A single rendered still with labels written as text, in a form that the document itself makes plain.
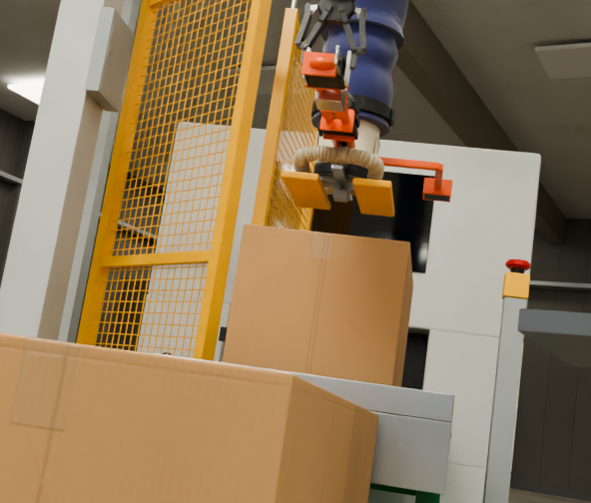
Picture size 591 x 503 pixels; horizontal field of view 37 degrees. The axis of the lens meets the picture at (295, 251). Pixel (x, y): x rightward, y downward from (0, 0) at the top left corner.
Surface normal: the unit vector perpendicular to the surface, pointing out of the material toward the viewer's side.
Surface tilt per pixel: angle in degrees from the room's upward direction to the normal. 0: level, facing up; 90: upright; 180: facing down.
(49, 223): 90
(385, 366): 90
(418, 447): 90
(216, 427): 90
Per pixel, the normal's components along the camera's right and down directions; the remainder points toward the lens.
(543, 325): -0.45, -0.23
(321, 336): -0.14, -0.21
